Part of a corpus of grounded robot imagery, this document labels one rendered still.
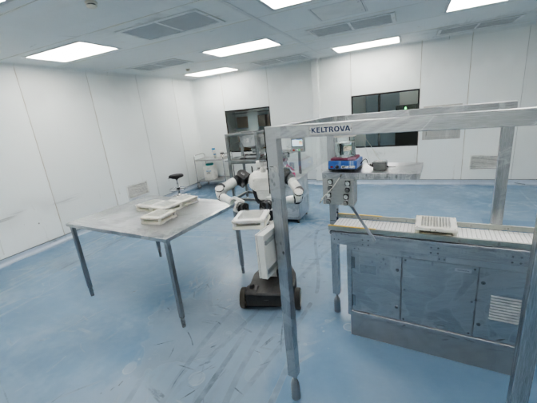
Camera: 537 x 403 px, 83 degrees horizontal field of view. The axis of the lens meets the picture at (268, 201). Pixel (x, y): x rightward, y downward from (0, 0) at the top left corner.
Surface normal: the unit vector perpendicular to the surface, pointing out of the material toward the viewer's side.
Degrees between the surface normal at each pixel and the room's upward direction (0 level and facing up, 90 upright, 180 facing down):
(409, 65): 90
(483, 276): 90
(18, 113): 90
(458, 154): 90
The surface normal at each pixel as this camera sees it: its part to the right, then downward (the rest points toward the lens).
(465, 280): -0.47, 0.29
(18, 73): 0.91, 0.03
